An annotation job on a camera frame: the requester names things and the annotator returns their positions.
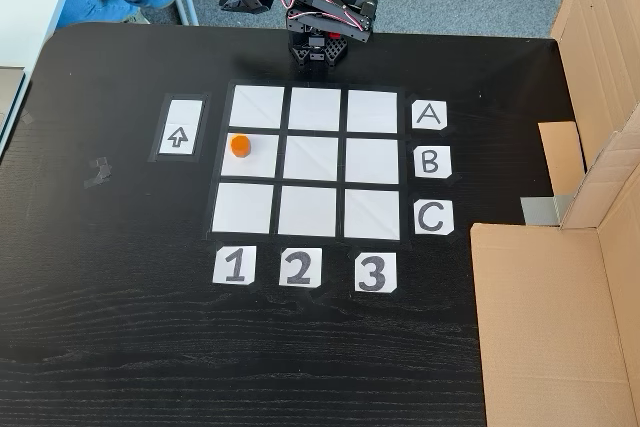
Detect paper label letter B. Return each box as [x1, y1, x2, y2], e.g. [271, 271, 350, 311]
[414, 145, 453, 179]

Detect paper label letter C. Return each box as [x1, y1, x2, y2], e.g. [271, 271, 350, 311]
[414, 199, 455, 236]

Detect brown cardboard panel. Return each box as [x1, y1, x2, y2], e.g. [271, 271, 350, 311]
[537, 0, 640, 228]
[469, 116, 640, 427]

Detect paper label number 2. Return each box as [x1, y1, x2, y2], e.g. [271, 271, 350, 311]
[279, 247, 324, 289]

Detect paper label letter A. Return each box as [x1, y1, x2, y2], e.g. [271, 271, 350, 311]
[411, 100, 448, 132]

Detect white paper grid square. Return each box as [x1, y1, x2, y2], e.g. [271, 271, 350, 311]
[211, 182, 275, 236]
[283, 135, 341, 182]
[288, 87, 343, 132]
[344, 137, 400, 184]
[220, 134, 281, 179]
[277, 185, 339, 238]
[346, 90, 400, 134]
[228, 85, 286, 130]
[343, 189, 401, 241]

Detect paper label number 1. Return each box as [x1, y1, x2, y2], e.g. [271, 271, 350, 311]
[212, 245, 257, 286]

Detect dark tape scraps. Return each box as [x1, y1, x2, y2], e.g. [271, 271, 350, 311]
[83, 156, 114, 191]

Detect grey duct tape strip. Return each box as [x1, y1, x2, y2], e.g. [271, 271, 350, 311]
[519, 194, 571, 227]

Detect white arrow paper sheet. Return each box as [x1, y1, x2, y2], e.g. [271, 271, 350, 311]
[156, 99, 204, 156]

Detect paper label number 3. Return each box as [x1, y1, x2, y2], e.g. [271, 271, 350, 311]
[354, 252, 399, 293]

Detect round orange token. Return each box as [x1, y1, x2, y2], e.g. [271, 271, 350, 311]
[230, 134, 252, 159]

